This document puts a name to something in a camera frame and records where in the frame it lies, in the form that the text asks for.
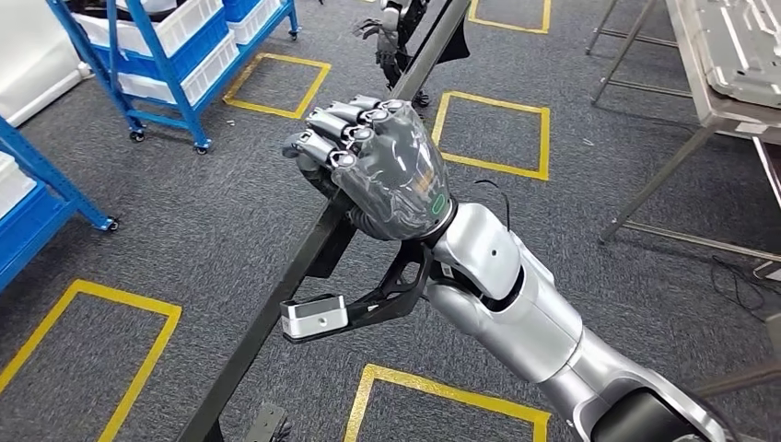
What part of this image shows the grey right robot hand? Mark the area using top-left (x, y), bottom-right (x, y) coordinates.
top-left (281, 94), bottom-right (459, 242)

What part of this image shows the black plastic plate bracket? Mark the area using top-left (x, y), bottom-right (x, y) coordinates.
top-left (173, 0), bottom-right (474, 442)

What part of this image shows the stainless steel workbench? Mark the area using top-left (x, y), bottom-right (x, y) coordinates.
top-left (585, 0), bottom-right (781, 282)

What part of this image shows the blue metal shelf rack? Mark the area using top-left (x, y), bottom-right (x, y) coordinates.
top-left (0, 115), bottom-right (122, 294)

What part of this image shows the black humanoid robot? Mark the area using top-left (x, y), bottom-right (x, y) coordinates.
top-left (354, 0), bottom-right (431, 108)

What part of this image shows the blue wheeled rack cart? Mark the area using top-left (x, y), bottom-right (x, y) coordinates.
top-left (45, 0), bottom-right (301, 155)

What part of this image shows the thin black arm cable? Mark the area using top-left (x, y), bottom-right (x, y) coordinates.
top-left (474, 178), bottom-right (512, 233)

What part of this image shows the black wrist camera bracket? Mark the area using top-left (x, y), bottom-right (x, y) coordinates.
top-left (283, 240), bottom-right (435, 344)

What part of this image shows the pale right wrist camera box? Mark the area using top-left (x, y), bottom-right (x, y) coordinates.
top-left (280, 294), bottom-right (350, 341)

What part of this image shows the black floor cable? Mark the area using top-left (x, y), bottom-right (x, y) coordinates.
top-left (710, 254), bottom-right (781, 313)

